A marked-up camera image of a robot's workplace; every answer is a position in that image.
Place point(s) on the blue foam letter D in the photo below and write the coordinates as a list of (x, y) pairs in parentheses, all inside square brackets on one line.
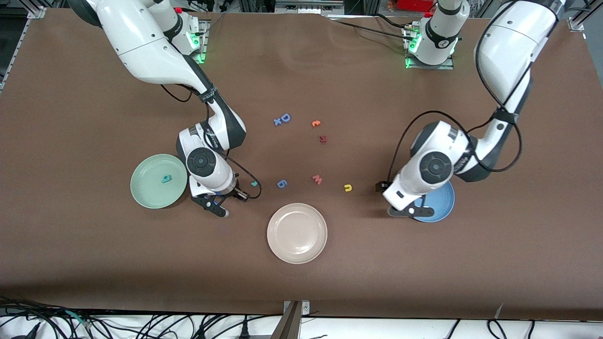
[(289, 119)]

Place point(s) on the beige plastic plate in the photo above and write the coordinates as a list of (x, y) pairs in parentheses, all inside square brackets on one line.
[(297, 233)]

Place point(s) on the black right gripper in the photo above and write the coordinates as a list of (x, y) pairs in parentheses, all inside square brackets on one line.
[(234, 192)]

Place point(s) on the mint green plastic plate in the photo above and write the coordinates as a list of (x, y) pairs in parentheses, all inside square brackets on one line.
[(146, 193)]

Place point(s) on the red box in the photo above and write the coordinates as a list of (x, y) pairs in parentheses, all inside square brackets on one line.
[(407, 4)]

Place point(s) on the blue foam digit six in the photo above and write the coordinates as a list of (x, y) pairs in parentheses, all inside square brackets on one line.
[(278, 181)]

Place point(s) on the grey metal bracket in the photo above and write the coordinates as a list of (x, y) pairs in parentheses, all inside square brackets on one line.
[(306, 306)]

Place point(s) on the aluminium corner bracket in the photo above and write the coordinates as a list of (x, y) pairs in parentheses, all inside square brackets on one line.
[(36, 12)]

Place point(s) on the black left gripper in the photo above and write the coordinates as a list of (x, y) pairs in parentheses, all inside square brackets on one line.
[(380, 187)]

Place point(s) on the aluminium frame rail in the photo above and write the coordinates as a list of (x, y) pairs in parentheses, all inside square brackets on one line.
[(14, 54)]

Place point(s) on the dark metal strut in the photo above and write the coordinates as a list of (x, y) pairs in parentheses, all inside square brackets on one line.
[(287, 327)]

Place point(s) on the pink foam letter w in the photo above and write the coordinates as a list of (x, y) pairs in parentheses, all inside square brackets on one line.
[(318, 180)]

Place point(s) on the brown table cover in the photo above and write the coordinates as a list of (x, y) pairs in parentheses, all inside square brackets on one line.
[(94, 259)]

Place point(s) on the blue plastic plate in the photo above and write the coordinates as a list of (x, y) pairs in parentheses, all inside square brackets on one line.
[(443, 207)]

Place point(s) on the teal foam letter d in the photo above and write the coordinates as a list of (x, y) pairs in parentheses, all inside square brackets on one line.
[(169, 177)]

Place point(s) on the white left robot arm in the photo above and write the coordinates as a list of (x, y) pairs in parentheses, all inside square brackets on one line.
[(509, 37)]

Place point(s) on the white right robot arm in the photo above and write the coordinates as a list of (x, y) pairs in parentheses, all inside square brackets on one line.
[(141, 47)]

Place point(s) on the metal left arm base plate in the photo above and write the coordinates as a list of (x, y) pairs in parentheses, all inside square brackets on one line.
[(431, 67)]

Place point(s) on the grey metal equipment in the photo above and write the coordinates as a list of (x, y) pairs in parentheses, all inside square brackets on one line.
[(306, 5)]

